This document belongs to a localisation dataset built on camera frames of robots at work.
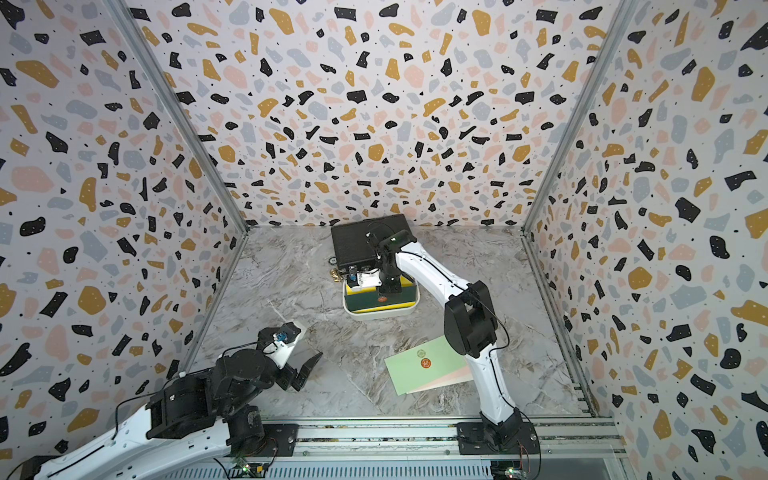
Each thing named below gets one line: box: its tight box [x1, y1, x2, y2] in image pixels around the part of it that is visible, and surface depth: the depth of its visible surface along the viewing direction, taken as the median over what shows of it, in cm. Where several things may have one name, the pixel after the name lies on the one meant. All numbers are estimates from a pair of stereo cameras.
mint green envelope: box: [384, 335, 470, 396], surface depth 87 cm
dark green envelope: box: [345, 285, 416, 312], surface depth 95 cm
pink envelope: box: [410, 365, 473, 393], surface depth 86 cm
